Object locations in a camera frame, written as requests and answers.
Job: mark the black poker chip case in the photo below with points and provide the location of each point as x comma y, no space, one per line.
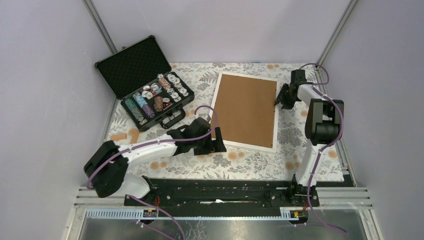
141,77

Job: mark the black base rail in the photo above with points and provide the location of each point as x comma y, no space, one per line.
228,198

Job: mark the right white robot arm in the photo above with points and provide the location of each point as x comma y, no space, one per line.
324,126

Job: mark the brown cardboard backing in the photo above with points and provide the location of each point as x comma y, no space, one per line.
248,109

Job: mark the white picture frame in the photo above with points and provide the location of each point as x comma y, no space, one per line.
245,147

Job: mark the brown tape piece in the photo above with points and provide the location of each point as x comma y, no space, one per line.
118,137

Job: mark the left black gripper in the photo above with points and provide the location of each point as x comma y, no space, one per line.
211,147

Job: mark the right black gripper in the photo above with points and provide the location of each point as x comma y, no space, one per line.
281,97

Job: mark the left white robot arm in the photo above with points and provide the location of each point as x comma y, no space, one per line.
108,169

